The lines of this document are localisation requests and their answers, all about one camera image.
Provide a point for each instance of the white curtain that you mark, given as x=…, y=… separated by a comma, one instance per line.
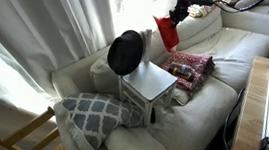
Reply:
x=36, y=35

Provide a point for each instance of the small white wooden chair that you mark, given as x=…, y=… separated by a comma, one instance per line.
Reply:
x=148, y=80

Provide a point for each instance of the clear plastic water bottle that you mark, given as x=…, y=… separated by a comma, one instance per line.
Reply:
x=184, y=67

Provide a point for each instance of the black hat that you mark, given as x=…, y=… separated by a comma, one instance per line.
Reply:
x=125, y=52

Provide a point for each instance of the small beige cushion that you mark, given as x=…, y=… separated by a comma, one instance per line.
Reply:
x=179, y=97

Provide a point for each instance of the black and yellow bottle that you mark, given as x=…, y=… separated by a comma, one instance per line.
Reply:
x=178, y=73

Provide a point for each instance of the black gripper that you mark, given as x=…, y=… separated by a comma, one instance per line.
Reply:
x=180, y=8

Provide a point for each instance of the beige fabric sofa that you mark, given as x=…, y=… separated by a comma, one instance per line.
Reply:
x=196, y=125

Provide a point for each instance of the light wooden table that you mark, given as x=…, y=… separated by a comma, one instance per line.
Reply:
x=249, y=113

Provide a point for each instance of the brown wooden chair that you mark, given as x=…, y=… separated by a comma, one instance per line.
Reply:
x=26, y=131

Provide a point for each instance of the grey white patterned pillow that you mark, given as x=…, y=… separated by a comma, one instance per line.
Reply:
x=92, y=118

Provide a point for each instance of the white fluffy blanket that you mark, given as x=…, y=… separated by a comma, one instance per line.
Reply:
x=68, y=139

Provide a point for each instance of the red patterned cushion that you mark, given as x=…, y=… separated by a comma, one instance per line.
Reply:
x=200, y=63

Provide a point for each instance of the red brimmed hat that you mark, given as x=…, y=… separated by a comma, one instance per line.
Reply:
x=167, y=34

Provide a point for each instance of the beige throw pillow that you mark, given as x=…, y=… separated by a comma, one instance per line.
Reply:
x=103, y=76

